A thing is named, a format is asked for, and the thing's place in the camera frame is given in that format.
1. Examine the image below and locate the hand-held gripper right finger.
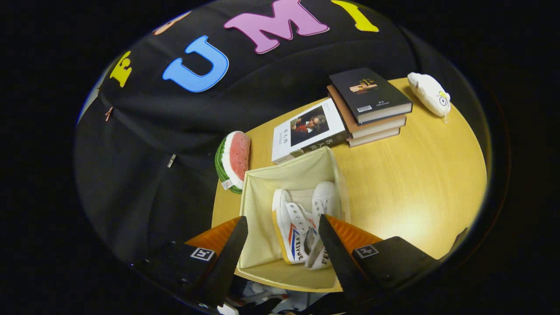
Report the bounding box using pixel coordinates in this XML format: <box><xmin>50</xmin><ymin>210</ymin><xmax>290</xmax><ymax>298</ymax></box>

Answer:
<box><xmin>318</xmin><ymin>214</ymin><xmax>438</xmax><ymax>305</ymax></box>

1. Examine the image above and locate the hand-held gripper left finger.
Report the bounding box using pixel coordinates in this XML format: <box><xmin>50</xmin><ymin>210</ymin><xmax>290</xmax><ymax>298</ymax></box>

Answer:
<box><xmin>131</xmin><ymin>216</ymin><xmax>249</xmax><ymax>308</ymax></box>

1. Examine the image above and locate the white canvas shoe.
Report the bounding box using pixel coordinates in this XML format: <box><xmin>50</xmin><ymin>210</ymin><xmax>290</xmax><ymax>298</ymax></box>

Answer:
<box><xmin>305</xmin><ymin>181</ymin><xmax>337</xmax><ymax>270</ymax></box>
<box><xmin>271</xmin><ymin>189</ymin><xmax>318</xmax><ymax>265</ymax></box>

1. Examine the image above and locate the beige fabric storage box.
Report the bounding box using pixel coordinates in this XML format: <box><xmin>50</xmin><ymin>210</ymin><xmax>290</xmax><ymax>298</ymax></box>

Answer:
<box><xmin>234</xmin><ymin>146</ymin><xmax>352</xmax><ymax>293</ymax></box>

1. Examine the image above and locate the black backdrop cloth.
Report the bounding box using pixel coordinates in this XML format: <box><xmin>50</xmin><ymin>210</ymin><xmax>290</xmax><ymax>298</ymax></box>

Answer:
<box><xmin>74</xmin><ymin>0</ymin><xmax>490</xmax><ymax>263</ymax></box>

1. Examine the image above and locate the watermelon slice plush toy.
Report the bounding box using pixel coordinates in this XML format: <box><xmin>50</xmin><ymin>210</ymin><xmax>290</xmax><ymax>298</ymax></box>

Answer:
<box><xmin>214</xmin><ymin>131</ymin><xmax>252</xmax><ymax>194</ymax></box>

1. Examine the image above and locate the thin tan book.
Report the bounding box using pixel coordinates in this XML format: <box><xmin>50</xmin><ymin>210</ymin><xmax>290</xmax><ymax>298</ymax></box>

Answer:
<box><xmin>347</xmin><ymin>127</ymin><xmax>401</xmax><ymax>147</ymax></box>

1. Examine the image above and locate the white portrait cover book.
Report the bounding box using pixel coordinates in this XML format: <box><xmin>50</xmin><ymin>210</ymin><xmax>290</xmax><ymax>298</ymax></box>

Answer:
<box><xmin>271</xmin><ymin>98</ymin><xmax>349</xmax><ymax>165</ymax></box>

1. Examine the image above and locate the black hardcover book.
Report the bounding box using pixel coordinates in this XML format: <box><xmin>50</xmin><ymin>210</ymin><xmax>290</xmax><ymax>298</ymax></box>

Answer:
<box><xmin>329</xmin><ymin>67</ymin><xmax>413</xmax><ymax>125</ymax></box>

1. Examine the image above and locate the white plush pouch with eyes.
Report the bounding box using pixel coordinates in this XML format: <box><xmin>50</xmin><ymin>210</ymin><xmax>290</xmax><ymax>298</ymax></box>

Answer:
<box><xmin>407</xmin><ymin>72</ymin><xmax>451</xmax><ymax>119</ymax></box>

